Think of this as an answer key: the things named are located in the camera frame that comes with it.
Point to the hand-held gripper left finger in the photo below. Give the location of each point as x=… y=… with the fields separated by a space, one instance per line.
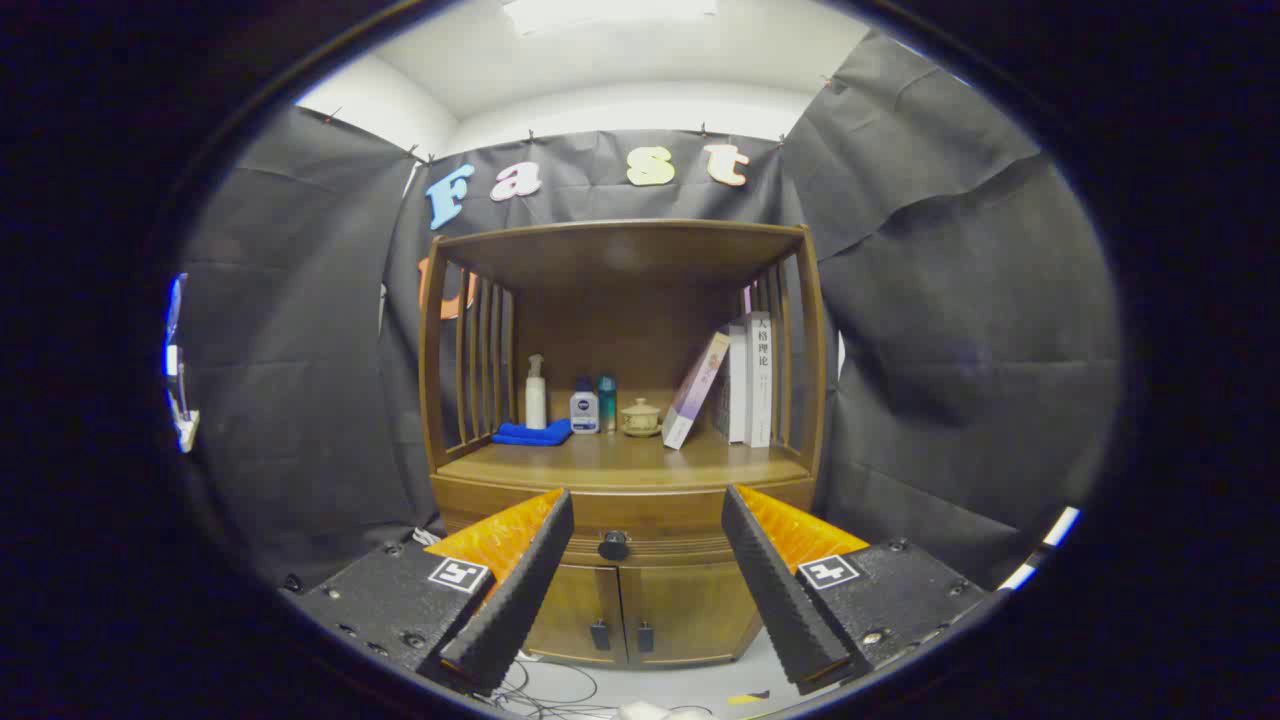
x=520 y=600

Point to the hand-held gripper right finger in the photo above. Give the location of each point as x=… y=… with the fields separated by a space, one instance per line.
x=780 y=600

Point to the wooden drawer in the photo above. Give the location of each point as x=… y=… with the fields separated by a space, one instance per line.
x=660 y=515

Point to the wooden cabinet door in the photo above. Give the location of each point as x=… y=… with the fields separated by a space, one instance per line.
x=575 y=615
x=690 y=610

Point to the wooden countertop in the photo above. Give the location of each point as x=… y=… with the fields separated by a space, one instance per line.
x=620 y=455

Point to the wooden cabinet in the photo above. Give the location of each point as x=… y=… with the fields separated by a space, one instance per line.
x=620 y=280

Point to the yellow floor tape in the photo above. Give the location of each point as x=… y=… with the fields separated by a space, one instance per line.
x=748 y=697

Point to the blue cloth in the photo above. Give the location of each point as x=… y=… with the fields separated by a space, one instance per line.
x=530 y=434

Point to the white pump bottle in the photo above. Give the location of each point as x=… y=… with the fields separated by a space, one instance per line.
x=536 y=410

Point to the white bottle with blue cap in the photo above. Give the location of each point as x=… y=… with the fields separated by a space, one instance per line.
x=584 y=415

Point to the patterned cover book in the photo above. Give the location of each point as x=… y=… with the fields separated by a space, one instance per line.
x=738 y=390

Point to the beige lidded teacup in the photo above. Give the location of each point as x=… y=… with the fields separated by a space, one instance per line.
x=640 y=418

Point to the teal bottle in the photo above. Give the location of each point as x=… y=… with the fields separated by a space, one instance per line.
x=607 y=400

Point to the purple and white book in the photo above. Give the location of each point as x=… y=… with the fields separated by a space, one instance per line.
x=695 y=390

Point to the blue lit screen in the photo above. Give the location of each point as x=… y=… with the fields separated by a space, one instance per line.
x=177 y=310

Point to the ceiling light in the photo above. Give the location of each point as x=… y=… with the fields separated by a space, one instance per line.
x=600 y=15

